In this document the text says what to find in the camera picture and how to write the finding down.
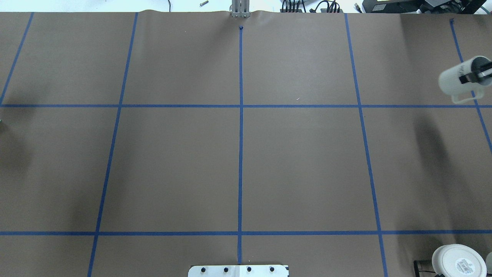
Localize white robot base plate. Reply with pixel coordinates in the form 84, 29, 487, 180
188, 264, 290, 277

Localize white bowl with label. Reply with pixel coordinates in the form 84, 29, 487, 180
432, 244, 487, 277

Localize black cables bundle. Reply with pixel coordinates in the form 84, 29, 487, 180
280, 0, 344, 13

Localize black wire dish rack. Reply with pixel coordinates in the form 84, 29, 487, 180
413, 260, 445, 277

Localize black equipment box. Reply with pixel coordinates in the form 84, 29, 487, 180
362, 0, 487, 15

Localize white mug with handle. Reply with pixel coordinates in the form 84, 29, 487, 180
438, 56, 492, 105

